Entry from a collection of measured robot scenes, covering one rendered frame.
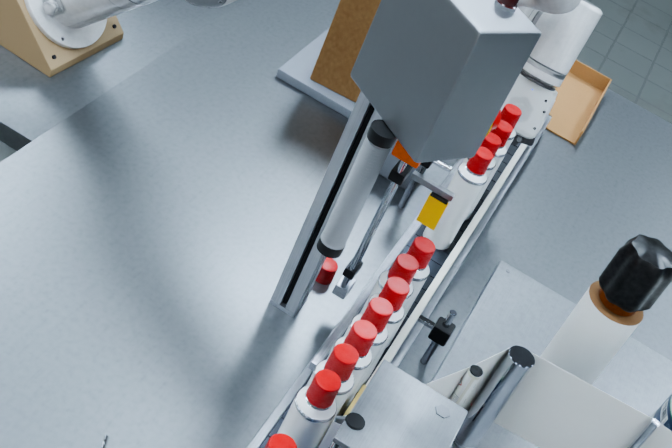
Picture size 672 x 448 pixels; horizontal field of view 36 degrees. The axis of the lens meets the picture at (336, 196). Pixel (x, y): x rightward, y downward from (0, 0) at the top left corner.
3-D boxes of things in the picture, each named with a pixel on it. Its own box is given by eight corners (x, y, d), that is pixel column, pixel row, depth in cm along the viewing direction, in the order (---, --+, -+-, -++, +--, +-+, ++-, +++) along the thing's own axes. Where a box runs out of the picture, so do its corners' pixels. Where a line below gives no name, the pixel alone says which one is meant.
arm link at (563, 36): (515, 48, 187) (557, 73, 183) (552, -18, 183) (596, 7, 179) (532, 52, 194) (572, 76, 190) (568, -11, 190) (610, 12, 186)
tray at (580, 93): (575, 145, 228) (583, 131, 225) (472, 87, 232) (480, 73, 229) (604, 92, 251) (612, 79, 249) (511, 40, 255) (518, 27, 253)
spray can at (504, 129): (464, 226, 184) (513, 140, 172) (439, 211, 185) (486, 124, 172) (473, 212, 188) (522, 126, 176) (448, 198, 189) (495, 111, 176)
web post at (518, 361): (473, 458, 145) (532, 376, 134) (445, 440, 146) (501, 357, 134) (483, 436, 149) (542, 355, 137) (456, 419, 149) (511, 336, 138)
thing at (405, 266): (365, 376, 150) (418, 281, 137) (334, 357, 151) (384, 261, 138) (378, 355, 154) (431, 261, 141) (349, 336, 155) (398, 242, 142)
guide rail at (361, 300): (315, 373, 138) (318, 366, 137) (308, 368, 138) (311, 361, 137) (532, 70, 221) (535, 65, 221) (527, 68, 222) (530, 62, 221)
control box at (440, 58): (414, 165, 121) (480, 33, 110) (347, 75, 131) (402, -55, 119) (479, 158, 127) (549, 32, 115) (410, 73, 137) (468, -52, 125)
